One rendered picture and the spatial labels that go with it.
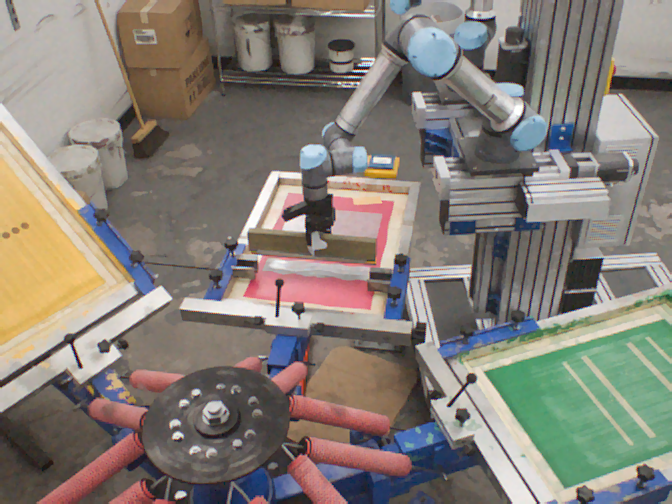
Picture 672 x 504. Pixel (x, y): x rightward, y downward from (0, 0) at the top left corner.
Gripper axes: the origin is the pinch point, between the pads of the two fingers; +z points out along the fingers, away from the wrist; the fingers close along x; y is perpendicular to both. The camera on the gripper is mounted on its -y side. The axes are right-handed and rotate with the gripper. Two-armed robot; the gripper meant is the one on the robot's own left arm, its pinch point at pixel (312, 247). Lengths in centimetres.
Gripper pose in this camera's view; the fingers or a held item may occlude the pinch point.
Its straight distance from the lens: 226.8
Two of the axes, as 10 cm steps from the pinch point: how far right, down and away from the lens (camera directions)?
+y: 9.8, 0.9, -1.6
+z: 0.3, 7.9, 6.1
